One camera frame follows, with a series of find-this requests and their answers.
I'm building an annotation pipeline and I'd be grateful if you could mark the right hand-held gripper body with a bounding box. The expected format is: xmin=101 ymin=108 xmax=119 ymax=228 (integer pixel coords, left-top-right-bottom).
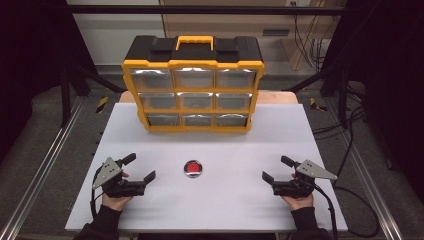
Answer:
xmin=272 ymin=159 xmax=339 ymax=199

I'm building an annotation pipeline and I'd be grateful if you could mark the wooden table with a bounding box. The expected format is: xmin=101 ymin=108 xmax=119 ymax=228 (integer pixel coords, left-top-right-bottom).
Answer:
xmin=118 ymin=90 xmax=300 ymax=105

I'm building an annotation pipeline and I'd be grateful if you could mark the person's right hand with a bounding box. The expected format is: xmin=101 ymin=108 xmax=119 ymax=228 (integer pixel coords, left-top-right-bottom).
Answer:
xmin=279 ymin=172 xmax=315 ymax=212

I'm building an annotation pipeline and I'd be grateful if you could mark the bundle of hanging cables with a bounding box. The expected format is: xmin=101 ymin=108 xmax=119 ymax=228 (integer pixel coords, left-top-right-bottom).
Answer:
xmin=292 ymin=14 xmax=335 ymax=72

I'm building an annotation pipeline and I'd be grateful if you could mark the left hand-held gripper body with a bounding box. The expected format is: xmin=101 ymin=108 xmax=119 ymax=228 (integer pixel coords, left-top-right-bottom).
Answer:
xmin=92 ymin=157 xmax=148 ymax=199

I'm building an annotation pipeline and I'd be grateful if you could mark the person's left hand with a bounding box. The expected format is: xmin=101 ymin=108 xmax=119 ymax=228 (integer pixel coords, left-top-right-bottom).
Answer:
xmin=101 ymin=171 xmax=134 ymax=212

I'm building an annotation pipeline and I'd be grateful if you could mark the aluminium floor rail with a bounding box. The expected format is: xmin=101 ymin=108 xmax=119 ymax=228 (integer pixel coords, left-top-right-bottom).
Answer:
xmin=323 ymin=99 xmax=405 ymax=240
xmin=0 ymin=96 xmax=85 ymax=240

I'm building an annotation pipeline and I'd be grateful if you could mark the right hand-held gripper black cable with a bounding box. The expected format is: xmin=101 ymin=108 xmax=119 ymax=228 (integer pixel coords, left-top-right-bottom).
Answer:
xmin=313 ymin=183 xmax=340 ymax=240

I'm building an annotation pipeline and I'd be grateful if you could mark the round red metal tin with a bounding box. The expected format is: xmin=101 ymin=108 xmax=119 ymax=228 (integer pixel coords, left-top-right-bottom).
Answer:
xmin=183 ymin=159 xmax=204 ymax=179

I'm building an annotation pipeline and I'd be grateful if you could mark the clear plastic storage drawer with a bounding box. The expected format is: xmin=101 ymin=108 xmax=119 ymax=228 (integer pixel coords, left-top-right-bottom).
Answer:
xmin=129 ymin=68 xmax=175 ymax=91

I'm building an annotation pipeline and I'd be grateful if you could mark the grid of clear drawers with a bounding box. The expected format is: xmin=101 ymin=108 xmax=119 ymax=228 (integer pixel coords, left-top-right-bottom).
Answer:
xmin=137 ymin=67 xmax=259 ymax=128

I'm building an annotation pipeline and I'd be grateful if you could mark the yellow black striped tape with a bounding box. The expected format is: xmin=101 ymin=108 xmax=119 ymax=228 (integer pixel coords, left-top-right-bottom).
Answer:
xmin=309 ymin=97 xmax=330 ymax=113
xmin=95 ymin=96 xmax=110 ymax=115

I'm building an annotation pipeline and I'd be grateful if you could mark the black horizontal frame bar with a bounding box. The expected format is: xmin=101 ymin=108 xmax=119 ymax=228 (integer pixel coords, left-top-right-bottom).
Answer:
xmin=65 ymin=4 xmax=348 ymax=16

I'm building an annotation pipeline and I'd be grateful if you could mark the black metal frame leg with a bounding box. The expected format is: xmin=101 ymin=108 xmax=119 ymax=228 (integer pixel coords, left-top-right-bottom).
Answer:
xmin=285 ymin=62 xmax=352 ymax=128
xmin=59 ymin=62 xmax=127 ymax=128

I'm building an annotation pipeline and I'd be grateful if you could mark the black floor cable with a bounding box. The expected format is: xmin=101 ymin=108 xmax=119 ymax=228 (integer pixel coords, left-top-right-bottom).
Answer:
xmin=311 ymin=105 xmax=382 ymax=240

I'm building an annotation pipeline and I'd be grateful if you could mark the hand-held gripper black cable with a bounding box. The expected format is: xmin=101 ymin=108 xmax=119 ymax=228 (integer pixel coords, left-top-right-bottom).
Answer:
xmin=89 ymin=165 xmax=105 ymax=218
xmin=313 ymin=183 xmax=340 ymax=240

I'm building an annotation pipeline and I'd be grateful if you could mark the black curtain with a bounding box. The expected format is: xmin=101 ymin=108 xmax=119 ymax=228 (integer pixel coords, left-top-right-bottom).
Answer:
xmin=0 ymin=0 xmax=98 ymax=164
xmin=321 ymin=0 xmax=424 ymax=203

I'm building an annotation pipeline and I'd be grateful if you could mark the left hand-held gripper black cable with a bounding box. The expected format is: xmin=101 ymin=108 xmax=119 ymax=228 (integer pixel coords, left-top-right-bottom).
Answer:
xmin=89 ymin=165 xmax=105 ymax=218

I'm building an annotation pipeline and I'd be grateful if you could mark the yellow black organizer case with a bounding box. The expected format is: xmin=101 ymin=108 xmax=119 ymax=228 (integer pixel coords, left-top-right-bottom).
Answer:
xmin=121 ymin=34 xmax=266 ymax=134

